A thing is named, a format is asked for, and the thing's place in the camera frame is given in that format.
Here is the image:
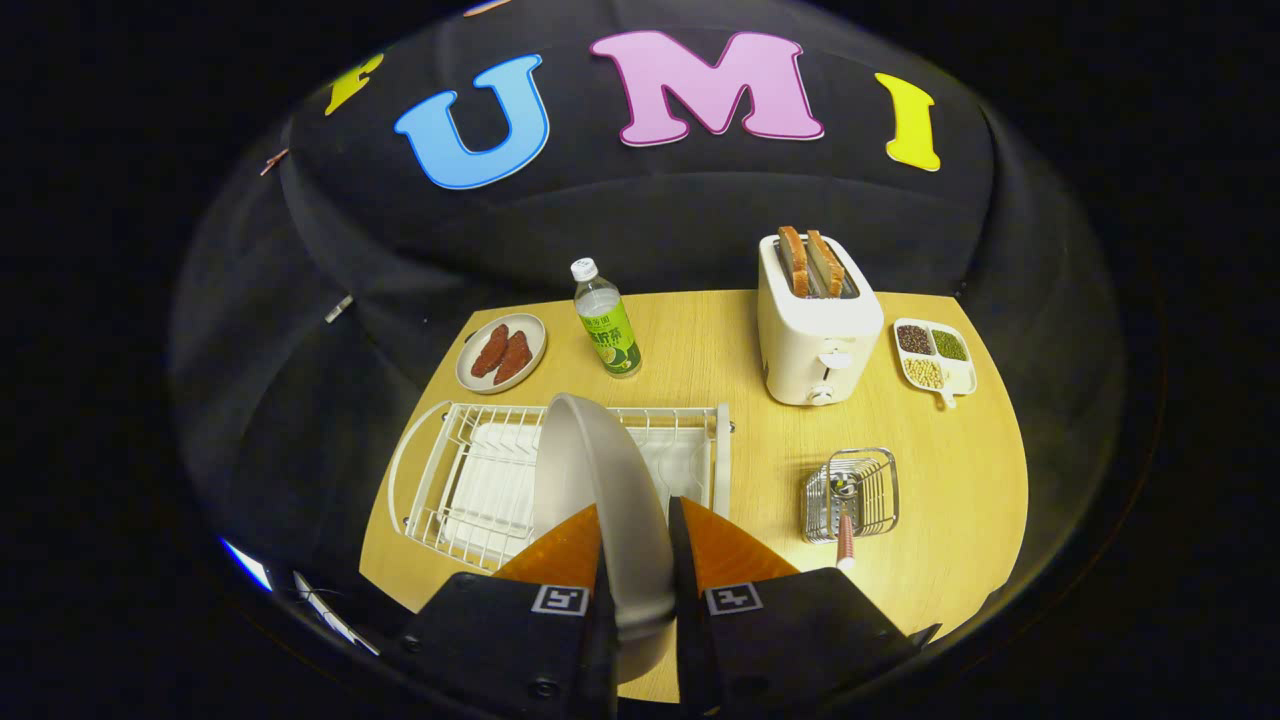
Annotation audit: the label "grey plate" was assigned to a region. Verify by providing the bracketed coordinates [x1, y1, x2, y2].
[533, 393, 677, 686]

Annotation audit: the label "pink handled spoon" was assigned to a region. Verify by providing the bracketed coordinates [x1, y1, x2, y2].
[830, 470, 858, 573]

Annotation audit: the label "metal wire basket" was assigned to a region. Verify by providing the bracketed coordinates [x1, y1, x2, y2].
[802, 447, 900, 544]

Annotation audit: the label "white wire dish rack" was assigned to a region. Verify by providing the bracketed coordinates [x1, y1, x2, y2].
[387, 400, 734, 574]

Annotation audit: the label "red sausage piece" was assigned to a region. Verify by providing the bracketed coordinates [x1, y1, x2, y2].
[470, 323, 510, 379]
[493, 331, 532, 386]

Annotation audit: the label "black backdrop cloth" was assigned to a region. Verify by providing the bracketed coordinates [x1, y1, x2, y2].
[170, 0, 1126, 621]

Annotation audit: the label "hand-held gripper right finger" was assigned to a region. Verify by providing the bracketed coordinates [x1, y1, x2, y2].
[667, 496, 941, 720]

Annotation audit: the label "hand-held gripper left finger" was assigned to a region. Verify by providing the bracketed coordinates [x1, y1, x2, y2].
[385, 503, 621, 720]

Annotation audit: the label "white toaster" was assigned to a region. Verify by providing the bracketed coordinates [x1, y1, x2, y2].
[757, 233, 885, 407]

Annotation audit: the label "small grey saucer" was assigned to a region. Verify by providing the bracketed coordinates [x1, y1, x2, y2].
[456, 313, 548, 395]

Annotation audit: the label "green label drink bottle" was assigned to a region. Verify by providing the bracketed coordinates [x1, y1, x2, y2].
[571, 258, 643, 379]

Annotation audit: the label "white divided bean dish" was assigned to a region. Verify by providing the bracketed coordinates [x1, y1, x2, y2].
[893, 318, 978, 410]

